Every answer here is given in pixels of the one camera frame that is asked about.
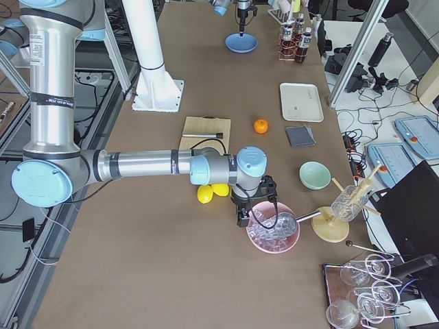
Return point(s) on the dark drink bottle upper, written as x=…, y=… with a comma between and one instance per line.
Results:
x=287, y=37

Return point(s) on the blue teach pendant far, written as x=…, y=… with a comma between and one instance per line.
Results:
x=420, y=134

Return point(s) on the grey folded cloth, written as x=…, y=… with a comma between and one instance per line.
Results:
x=300, y=136

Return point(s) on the clear glass mug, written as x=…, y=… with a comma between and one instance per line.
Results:
x=344, y=207

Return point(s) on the pink bowl with ice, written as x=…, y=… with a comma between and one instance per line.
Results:
x=259, y=236

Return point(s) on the blue teach pendant near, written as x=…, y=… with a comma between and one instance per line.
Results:
x=395, y=161

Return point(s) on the wine glass on rack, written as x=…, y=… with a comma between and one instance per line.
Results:
x=363, y=293

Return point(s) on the orange mandarin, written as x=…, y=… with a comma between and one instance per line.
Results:
x=261, y=126

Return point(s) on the dark drink bottle right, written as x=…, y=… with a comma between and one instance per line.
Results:
x=299, y=27

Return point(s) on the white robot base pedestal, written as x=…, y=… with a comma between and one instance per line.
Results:
x=156, y=90

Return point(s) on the cream rabbit tray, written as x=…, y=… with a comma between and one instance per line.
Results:
x=301, y=102

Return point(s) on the blue plate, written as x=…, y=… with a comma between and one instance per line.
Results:
x=238, y=43

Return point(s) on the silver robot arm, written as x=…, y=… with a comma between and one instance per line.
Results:
x=54, y=167
x=221, y=7

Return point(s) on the dark drink bottle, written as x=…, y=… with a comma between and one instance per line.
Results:
x=287, y=37
x=299, y=27
x=303, y=45

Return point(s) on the yellow lemon upper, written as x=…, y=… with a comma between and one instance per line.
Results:
x=221, y=190

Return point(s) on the dark drink bottle lower left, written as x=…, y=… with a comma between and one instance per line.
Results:
x=303, y=45

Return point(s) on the metal ice scoop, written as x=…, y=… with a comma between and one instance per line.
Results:
x=287, y=224

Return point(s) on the wooden cup stand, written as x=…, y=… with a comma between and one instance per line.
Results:
x=330, y=228

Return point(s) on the steel muddler black tip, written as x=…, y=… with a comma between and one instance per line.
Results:
x=218, y=135

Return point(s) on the wooden cutting board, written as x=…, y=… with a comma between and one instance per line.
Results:
x=206, y=125

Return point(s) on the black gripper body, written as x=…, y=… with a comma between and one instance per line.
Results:
x=241, y=201
x=243, y=15

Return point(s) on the green bowl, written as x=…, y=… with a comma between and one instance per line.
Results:
x=314, y=175

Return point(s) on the yellow lemon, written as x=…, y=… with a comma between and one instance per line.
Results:
x=205, y=194
x=221, y=190

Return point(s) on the blue teach pendant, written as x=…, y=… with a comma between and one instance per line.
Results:
x=395, y=161
x=420, y=134

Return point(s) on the yellow lemon lower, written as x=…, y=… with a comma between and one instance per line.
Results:
x=205, y=194

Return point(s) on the copper wire bottle rack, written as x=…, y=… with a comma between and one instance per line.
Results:
x=294, y=39

